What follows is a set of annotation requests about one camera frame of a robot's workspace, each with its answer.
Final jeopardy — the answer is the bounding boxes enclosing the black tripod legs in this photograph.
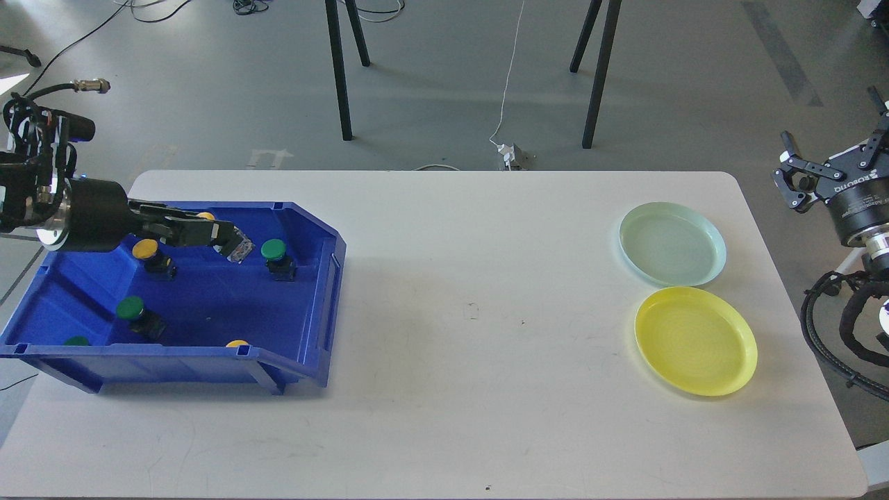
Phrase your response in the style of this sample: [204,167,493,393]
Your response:
[324,0,371,142]
[569,0,621,149]

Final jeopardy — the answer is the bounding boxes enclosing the yellow button at bin back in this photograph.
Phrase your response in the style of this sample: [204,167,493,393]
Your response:
[131,240,177,281]

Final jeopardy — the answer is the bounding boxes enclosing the light green plate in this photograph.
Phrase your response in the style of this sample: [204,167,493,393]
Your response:
[618,201,727,287]

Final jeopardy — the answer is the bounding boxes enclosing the black tripod legs right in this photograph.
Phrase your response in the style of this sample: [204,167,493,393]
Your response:
[569,0,621,149]

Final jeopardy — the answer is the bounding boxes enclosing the white power adapter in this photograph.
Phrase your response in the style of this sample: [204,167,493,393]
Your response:
[496,144,531,172]

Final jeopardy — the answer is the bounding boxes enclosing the green button at bin corner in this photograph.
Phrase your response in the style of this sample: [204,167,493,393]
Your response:
[63,335,92,346]

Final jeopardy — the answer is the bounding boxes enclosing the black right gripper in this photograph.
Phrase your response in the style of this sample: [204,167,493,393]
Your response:
[772,87,888,248]

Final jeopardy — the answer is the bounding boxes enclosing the white cable on floor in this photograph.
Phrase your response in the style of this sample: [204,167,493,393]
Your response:
[413,0,526,172]

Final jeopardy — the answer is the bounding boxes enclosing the blue plastic bin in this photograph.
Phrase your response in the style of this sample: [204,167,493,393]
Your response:
[1,201,347,394]

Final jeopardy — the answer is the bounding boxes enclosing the green button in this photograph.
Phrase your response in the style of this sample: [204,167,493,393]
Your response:
[260,238,297,282]
[63,335,92,346]
[115,295,167,342]

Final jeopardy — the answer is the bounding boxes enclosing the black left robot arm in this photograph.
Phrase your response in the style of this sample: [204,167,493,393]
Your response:
[1,78,255,263]

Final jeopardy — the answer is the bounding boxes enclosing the black tripod legs left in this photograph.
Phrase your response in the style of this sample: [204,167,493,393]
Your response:
[324,0,371,142]

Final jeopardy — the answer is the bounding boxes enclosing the black floor cable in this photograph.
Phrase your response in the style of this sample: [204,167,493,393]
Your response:
[0,0,192,115]

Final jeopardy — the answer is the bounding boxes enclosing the yellow plate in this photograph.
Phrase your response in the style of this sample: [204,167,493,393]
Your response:
[633,287,758,397]

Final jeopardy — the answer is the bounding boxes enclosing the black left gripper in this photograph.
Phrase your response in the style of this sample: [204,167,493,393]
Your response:
[36,179,216,252]

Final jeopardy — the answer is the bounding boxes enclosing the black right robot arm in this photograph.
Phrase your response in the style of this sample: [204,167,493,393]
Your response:
[771,86,888,401]

